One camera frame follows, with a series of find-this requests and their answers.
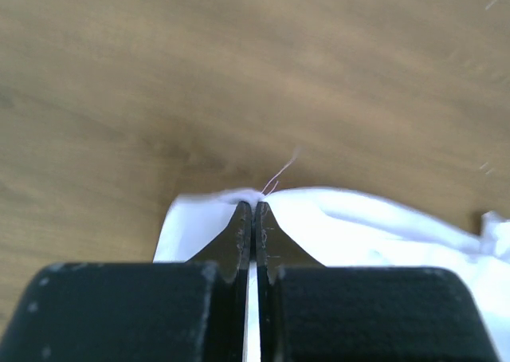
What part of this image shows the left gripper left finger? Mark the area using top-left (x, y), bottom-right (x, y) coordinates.
top-left (1, 203), bottom-right (252, 361)

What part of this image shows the white t shirt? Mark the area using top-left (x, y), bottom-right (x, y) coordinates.
top-left (154, 179), bottom-right (509, 361)

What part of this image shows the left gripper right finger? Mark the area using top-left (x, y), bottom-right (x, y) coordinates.
top-left (254, 203), bottom-right (499, 361)

